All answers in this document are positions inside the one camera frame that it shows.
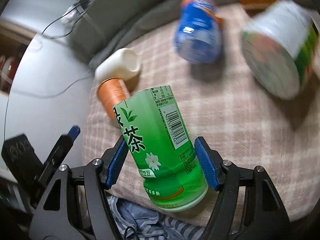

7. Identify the green tea bottle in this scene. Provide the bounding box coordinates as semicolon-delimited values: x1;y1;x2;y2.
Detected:
113;86;208;212

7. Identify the orange paper cup near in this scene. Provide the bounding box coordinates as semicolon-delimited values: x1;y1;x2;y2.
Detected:
97;78;130;128

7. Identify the white plastic cup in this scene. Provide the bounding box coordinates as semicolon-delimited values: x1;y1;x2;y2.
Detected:
94;48;141;83

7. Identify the pink plaid blanket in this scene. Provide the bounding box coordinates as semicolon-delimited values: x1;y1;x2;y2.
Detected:
81;3;320;228

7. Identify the white power strip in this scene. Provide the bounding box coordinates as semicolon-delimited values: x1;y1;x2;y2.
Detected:
60;4;86;27

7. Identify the grey rolled blanket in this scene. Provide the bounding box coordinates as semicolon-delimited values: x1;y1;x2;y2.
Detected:
68;0;320;68

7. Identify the blue Arctic Ocean can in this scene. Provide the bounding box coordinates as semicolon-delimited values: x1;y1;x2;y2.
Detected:
174;0;222;64

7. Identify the black power cable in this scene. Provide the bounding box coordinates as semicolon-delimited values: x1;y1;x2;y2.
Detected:
41;0;92;40

